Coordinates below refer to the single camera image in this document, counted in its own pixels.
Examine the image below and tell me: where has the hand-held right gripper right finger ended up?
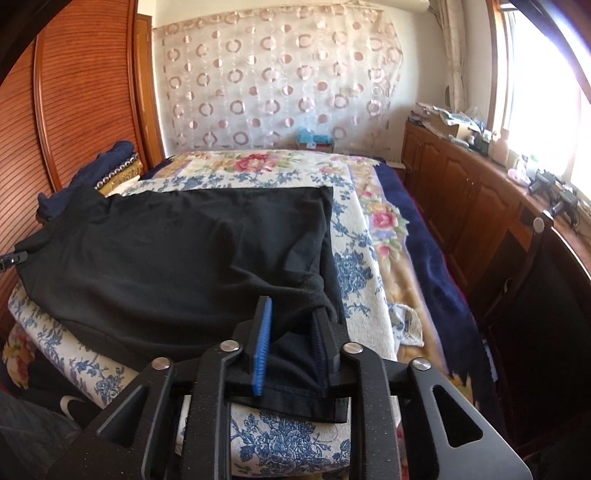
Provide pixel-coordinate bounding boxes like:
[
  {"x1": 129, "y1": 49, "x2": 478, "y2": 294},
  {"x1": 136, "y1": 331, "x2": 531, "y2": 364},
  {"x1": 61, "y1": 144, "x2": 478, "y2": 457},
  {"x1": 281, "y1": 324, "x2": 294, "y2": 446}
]
[{"x1": 311, "y1": 308, "x2": 534, "y2": 480}]

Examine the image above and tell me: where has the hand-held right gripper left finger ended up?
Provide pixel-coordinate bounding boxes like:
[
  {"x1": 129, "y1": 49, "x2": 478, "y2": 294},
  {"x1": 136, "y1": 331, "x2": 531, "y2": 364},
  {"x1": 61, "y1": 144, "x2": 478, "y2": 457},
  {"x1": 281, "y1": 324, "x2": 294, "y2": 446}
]
[{"x1": 60, "y1": 295, "x2": 278, "y2": 480}]

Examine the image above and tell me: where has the black t-shirt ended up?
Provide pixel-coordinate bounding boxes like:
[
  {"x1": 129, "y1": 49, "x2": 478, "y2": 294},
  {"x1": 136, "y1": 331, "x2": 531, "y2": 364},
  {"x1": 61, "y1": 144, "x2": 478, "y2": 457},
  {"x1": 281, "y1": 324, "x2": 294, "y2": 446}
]
[{"x1": 16, "y1": 185, "x2": 349, "y2": 423}]

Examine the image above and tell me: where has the blue floral cloth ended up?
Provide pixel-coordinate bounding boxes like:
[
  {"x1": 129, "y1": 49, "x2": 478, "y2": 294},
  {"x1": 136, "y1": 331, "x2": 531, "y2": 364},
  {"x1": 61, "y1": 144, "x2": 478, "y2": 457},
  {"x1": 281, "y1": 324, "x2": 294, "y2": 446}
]
[{"x1": 7, "y1": 173, "x2": 402, "y2": 478}]

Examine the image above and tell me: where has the navy blanket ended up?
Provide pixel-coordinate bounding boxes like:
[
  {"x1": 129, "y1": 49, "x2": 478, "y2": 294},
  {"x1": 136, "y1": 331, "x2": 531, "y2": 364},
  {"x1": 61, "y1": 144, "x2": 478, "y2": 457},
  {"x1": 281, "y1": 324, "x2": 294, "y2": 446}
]
[{"x1": 374, "y1": 157, "x2": 509, "y2": 444}]

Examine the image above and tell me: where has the navy garment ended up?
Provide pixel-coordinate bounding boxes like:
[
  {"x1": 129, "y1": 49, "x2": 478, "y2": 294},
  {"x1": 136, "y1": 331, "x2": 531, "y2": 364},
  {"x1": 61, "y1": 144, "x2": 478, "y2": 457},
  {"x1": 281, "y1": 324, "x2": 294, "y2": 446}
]
[{"x1": 37, "y1": 141, "x2": 137, "y2": 220}]

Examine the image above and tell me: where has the wooden slatted wardrobe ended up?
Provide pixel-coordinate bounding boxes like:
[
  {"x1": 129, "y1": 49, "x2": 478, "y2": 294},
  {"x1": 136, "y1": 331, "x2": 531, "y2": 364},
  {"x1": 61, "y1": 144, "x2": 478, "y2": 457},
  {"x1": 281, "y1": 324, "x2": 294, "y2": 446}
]
[{"x1": 0, "y1": 0, "x2": 166, "y2": 333}]

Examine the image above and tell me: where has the grey cloth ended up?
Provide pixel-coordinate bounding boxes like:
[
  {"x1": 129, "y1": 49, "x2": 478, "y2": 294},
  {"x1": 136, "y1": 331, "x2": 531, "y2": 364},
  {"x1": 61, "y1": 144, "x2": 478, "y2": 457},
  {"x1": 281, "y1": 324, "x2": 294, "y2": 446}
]
[{"x1": 0, "y1": 388, "x2": 88, "y2": 480}]

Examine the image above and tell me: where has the long wooden cabinet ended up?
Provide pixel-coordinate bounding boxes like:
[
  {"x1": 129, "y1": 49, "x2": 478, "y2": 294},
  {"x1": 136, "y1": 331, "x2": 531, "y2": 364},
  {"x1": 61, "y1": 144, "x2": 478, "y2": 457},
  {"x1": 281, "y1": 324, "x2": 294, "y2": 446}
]
[{"x1": 401, "y1": 117, "x2": 591, "y2": 296}]

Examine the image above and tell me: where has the teal box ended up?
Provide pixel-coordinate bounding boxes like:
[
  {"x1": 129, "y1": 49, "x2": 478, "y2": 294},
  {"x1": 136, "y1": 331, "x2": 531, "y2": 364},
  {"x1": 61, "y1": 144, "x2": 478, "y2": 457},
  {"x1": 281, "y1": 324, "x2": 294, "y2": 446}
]
[{"x1": 295, "y1": 128, "x2": 335, "y2": 152}]

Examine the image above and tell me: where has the black chair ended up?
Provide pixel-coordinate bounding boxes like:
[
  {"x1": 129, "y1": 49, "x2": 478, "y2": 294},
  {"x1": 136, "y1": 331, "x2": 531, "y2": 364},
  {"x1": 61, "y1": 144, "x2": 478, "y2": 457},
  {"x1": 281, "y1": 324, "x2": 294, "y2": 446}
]
[{"x1": 475, "y1": 215, "x2": 591, "y2": 480}]

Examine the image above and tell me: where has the cardboard box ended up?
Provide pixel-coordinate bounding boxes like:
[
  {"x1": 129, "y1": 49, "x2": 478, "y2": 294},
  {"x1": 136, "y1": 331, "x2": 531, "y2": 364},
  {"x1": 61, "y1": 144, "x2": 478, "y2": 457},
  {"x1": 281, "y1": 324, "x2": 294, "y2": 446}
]
[{"x1": 431, "y1": 111, "x2": 467, "y2": 139}]

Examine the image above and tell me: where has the white pitcher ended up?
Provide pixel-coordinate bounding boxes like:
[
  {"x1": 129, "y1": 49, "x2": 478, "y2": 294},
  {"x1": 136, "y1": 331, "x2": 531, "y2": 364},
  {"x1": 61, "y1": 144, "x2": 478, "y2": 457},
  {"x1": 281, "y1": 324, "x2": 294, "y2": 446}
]
[{"x1": 490, "y1": 129, "x2": 509, "y2": 164}]

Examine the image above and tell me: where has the teal patterned cloth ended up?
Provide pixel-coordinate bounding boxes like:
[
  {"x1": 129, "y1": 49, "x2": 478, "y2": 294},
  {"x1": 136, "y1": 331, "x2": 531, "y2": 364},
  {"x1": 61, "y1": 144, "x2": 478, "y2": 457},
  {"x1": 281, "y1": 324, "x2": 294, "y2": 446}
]
[{"x1": 438, "y1": 108, "x2": 481, "y2": 127}]

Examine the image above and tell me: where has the black hand-held device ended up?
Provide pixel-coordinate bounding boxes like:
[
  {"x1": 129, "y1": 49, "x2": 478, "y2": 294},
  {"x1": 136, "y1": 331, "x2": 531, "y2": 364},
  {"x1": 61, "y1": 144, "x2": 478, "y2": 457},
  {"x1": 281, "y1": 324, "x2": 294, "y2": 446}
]
[
  {"x1": 549, "y1": 187, "x2": 580, "y2": 217},
  {"x1": 529, "y1": 168, "x2": 557, "y2": 195}
]

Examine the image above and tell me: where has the circle-patterned sheer curtain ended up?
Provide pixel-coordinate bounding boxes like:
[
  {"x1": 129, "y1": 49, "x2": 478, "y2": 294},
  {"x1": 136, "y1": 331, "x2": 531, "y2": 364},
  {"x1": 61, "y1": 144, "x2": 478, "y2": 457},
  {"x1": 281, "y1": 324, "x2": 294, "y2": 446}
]
[{"x1": 152, "y1": 4, "x2": 407, "y2": 153}]

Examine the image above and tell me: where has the pale window curtain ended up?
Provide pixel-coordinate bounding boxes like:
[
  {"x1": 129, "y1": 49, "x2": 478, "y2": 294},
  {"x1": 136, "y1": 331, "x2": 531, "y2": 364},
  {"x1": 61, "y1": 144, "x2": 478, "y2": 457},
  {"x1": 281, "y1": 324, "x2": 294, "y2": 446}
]
[{"x1": 429, "y1": 0, "x2": 469, "y2": 112}]

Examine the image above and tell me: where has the wooden-framed window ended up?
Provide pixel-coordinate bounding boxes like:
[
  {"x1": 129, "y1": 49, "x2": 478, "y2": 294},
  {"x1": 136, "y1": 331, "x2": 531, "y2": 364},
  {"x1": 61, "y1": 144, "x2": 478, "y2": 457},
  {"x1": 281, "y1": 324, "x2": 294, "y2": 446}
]
[{"x1": 489, "y1": 0, "x2": 591, "y2": 208}]

